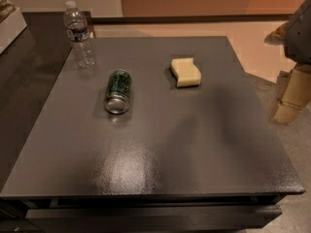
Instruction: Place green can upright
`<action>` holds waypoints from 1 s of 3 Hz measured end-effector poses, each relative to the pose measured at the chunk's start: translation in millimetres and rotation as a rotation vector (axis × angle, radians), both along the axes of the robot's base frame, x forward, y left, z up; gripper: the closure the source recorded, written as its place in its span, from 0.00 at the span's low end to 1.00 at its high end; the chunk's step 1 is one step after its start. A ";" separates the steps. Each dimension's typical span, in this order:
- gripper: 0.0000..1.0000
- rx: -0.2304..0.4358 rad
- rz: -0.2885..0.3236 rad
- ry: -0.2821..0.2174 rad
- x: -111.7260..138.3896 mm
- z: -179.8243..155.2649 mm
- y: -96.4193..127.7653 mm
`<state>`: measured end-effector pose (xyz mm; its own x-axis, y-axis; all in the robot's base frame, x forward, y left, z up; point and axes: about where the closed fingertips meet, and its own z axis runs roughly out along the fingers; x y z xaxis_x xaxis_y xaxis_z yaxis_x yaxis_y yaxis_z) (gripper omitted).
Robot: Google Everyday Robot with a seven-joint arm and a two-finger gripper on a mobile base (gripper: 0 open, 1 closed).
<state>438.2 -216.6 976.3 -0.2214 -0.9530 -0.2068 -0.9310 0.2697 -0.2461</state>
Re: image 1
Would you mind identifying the green soda can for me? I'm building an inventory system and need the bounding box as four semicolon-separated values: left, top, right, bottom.
104;69;132;115

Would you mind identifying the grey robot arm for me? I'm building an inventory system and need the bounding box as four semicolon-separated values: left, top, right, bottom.
272;0;311;124

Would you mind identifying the yellow sponge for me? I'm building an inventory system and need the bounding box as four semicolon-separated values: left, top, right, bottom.
171;57;201;87

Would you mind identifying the clear plastic water bottle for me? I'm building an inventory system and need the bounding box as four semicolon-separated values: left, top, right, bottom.
63;1;96;69

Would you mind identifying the dark side table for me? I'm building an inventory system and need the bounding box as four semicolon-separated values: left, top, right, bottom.
0;12;95;190

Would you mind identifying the white box at left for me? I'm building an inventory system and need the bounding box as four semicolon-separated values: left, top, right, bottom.
0;0;27;54

